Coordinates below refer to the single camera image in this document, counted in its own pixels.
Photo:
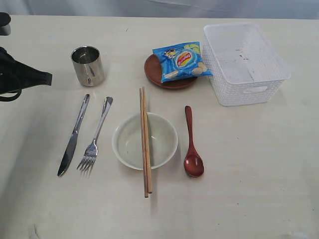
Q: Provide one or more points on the shiny stainless steel cup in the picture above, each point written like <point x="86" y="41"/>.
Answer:
<point x="88" y="66"/>

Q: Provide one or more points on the short metal spoon handle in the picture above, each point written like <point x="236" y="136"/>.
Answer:
<point x="91" y="152"/>

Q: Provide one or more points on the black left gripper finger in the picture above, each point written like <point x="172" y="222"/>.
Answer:
<point x="33" y="77"/>

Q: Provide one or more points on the light wooden chopstick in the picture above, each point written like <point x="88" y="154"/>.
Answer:
<point x="145" y="175"/>

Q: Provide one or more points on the pale green ceramic bowl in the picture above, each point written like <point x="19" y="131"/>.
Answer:
<point x="127" y="141"/>

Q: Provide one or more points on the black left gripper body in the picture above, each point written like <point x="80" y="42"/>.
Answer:
<point x="13" y="75"/>

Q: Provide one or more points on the blue snack packet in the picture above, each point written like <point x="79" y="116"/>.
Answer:
<point x="181" y="61"/>

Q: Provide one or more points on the white woven plastic basket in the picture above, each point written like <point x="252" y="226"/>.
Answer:
<point x="245" y="68"/>

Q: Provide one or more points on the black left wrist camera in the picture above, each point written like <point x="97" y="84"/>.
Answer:
<point x="5" y="20"/>

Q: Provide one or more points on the reddish brown wooden spoon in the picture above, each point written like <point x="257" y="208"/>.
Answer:
<point x="193" y="163"/>

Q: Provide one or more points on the brown wooden plate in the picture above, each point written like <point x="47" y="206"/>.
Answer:
<point x="152" y="70"/>

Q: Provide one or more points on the dark wooden chopstick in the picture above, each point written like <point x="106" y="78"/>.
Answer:
<point x="147" y="146"/>

